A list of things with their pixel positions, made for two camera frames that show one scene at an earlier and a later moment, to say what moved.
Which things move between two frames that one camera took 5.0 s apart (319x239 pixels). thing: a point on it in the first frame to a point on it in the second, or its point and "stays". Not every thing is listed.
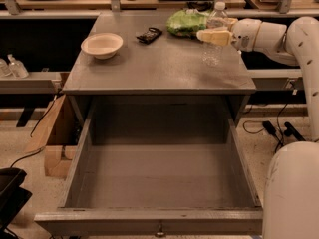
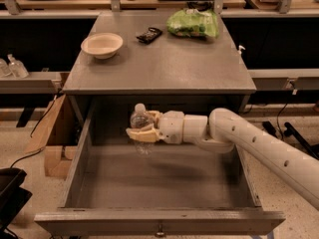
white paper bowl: (102, 45) stays
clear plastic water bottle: (213, 53) to (142, 119)
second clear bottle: (4, 69) stays
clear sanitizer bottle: (17, 69) stays
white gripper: (245, 34) to (170, 125)
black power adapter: (269, 127) stays
